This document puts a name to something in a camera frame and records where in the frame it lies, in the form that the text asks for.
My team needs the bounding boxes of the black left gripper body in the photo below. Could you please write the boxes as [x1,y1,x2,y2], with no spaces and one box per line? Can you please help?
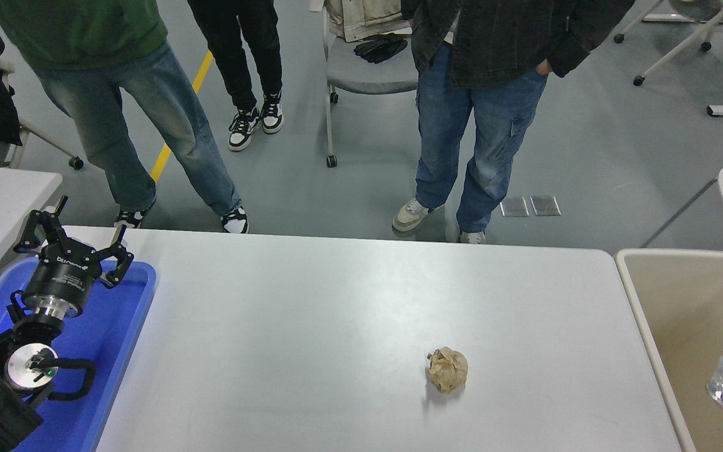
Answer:
[23,242,104,308]

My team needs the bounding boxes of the tan paper ball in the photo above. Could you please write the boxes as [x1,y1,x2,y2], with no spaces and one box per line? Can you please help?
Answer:
[426,346,469,394]

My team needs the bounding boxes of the blue plastic tray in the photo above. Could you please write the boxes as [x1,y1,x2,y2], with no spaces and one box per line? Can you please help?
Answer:
[0,259,158,452]

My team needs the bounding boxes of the person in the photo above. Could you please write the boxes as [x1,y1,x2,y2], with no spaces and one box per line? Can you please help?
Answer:
[392,0,635,244]
[0,0,250,234]
[187,0,285,153]

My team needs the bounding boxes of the grey wheeled chair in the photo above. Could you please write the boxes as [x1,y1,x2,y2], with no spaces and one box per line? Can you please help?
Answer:
[323,6,422,168]

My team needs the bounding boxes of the black gloves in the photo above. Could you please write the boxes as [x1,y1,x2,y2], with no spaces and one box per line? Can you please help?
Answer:
[353,35,409,64]

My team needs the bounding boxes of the beige jacket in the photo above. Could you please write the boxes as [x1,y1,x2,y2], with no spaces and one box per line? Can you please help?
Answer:
[324,0,412,43]

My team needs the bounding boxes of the large pale bin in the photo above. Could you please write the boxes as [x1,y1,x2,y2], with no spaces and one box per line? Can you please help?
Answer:
[614,248,723,452]

